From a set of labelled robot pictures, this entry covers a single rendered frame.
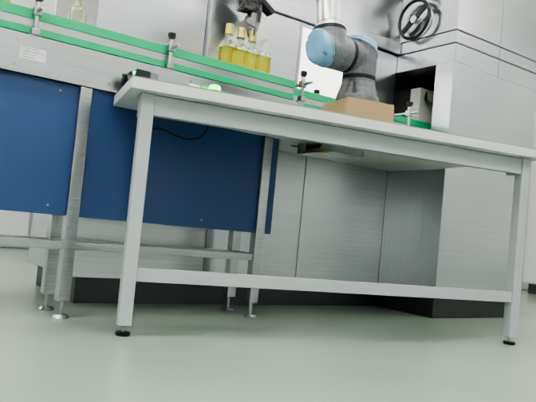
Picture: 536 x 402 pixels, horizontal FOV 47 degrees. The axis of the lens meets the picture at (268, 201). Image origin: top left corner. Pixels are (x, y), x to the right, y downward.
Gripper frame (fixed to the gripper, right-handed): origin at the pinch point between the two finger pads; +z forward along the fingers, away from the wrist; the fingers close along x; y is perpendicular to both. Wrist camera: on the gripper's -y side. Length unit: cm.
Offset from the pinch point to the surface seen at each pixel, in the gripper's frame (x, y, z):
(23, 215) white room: -309, 17, 89
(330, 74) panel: -14, -53, 3
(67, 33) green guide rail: 16, 78, 24
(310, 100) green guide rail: 3.3, -30.7, 22.5
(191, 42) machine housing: -14.1, 21.0, 6.2
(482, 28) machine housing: 19, -120, -30
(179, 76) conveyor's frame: 17, 38, 29
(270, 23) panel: -12.2, -15.8, -11.6
